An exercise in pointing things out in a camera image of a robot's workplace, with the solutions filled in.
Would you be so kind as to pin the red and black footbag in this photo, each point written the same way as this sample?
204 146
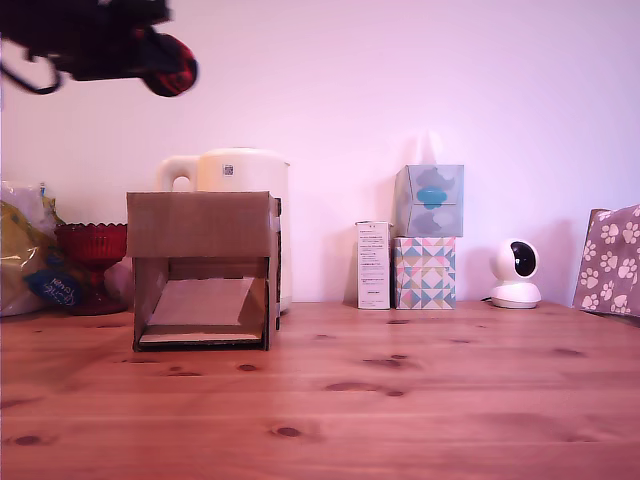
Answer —
180 65

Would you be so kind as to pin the cardboard dice tower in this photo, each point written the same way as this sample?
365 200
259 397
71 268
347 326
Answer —
200 225

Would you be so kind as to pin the cream electric kettle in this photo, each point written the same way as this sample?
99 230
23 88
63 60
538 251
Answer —
240 170

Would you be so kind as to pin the red glass goblet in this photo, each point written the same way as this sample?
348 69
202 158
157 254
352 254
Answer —
90 245

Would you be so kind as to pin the yellow paper towel pack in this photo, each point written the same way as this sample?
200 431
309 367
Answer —
20 250

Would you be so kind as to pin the narrow white printed box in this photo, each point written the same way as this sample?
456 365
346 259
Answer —
373 265

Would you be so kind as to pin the grey tissue box blue cloud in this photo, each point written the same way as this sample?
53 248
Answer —
430 200

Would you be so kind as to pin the geometric patterned tissue box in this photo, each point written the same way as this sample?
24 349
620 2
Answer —
425 275

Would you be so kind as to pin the paw print bag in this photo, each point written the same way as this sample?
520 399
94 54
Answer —
610 260

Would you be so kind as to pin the small white round camera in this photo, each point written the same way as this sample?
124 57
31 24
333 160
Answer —
515 280

